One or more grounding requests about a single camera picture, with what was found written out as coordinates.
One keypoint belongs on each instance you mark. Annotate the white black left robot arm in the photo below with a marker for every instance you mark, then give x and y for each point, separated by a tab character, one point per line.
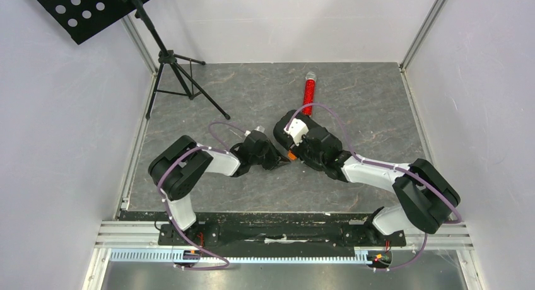
177	170

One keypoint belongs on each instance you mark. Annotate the black plastic tool case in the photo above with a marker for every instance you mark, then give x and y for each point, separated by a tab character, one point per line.
282	131

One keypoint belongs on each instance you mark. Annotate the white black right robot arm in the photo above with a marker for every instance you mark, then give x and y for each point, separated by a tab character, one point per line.
425	200

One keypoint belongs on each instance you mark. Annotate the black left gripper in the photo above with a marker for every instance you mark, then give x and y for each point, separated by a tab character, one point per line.
276	159

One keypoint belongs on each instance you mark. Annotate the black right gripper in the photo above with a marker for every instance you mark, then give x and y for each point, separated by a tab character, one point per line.
304	150

